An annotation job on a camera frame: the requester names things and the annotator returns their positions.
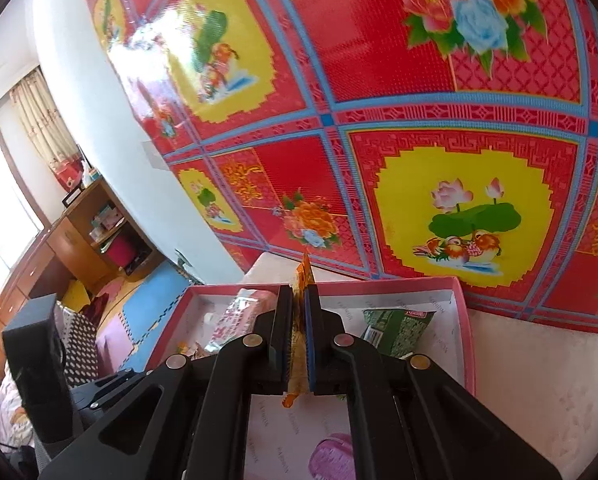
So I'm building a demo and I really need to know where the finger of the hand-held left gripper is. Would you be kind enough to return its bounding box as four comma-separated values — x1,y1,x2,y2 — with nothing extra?
71,367,153,412

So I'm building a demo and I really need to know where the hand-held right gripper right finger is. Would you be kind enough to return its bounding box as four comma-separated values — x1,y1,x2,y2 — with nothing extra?
304,285,562,480

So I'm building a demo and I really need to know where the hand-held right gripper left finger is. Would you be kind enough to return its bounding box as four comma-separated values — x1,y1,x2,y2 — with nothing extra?
38,285,295,480

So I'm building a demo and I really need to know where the orange yellow snack packet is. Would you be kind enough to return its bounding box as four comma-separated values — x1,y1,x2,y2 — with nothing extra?
280,251,318,409

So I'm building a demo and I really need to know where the pink spouted drink pouch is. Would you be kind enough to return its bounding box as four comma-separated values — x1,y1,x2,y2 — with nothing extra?
206,287,278,357

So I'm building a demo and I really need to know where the green snack packet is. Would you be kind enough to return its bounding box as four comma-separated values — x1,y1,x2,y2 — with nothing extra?
361,308,438,359

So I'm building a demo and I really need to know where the pink cardboard box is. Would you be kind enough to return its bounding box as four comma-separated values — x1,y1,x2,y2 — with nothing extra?
144,275,478,480

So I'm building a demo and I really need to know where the polka dot bag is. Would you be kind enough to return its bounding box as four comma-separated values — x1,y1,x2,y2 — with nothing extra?
59,305,101,387

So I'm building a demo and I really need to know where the floral bedding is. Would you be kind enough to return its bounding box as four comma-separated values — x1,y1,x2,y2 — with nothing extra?
0,379,41,457

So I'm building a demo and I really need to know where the dark red cushion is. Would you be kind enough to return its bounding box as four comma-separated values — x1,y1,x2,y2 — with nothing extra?
81,292,111,327

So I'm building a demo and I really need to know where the small orange snack packet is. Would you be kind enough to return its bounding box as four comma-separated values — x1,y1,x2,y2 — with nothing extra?
178,341,206,362

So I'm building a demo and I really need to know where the blue foam floor mat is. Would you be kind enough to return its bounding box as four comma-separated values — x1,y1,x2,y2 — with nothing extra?
123,260,206,347

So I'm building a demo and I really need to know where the pink snack packet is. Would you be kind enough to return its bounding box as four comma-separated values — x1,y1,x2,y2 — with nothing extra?
306,434,356,480

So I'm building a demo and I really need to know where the wooden desk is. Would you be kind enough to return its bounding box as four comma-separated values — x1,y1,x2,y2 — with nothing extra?
0,179,166,378

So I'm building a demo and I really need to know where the pink storage box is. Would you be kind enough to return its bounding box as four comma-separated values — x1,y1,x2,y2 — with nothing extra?
106,235,136,269

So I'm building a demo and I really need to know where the window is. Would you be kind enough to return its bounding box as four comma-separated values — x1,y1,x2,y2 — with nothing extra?
0,119,46,302

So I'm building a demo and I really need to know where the red gift bag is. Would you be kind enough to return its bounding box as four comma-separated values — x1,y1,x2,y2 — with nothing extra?
54,159,86,192

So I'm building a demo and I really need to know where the beige curtain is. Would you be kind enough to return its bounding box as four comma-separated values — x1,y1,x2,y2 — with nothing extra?
9,71,81,172

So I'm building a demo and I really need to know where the red printed wall covering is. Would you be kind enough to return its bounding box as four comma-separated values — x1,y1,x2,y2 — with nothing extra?
74,0,598,337

